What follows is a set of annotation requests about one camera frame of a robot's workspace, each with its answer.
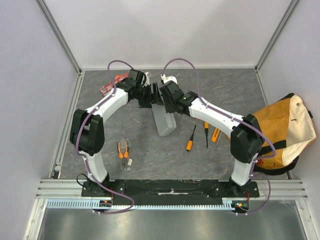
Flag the tan canvas tool bag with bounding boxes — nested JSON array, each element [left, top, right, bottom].
[[251, 93, 317, 176]]

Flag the orange pliers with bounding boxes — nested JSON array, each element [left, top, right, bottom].
[[117, 138, 133, 170]]

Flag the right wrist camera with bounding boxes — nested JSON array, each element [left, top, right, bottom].
[[160, 74, 179, 96]]

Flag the orange red cardboard box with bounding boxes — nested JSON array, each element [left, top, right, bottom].
[[100, 73, 129, 96]]

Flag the orange handled large screwdriver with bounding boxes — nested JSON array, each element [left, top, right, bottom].
[[185, 125, 197, 152]]

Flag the grey slotted cable duct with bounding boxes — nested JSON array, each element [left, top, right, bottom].
[[46, 199, 235, 211]]

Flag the orange utility knife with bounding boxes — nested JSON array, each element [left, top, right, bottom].
[[211, 128, 221, 146]]

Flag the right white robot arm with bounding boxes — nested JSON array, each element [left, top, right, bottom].
[[159, 81, 264, 197]]

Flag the aluminium frame rail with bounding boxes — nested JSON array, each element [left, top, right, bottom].
[[36, 179, 308, 200]]

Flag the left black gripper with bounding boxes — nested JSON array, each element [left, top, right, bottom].
[[136, 83, 164, 109]]

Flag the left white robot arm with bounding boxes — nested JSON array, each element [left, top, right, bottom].
[[69, 82, 163, 197]]

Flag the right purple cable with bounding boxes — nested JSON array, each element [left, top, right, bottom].
[[162, 57, 277, 216]]

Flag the orange handled small screwdriver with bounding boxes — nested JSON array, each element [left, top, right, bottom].
[[204, 121, 209, 148]]

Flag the grey plastic tool case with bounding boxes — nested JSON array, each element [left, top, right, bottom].
[[151, 104, 177, 137]]

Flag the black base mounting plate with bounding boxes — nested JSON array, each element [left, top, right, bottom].
[[81, 178, 260, 206]]

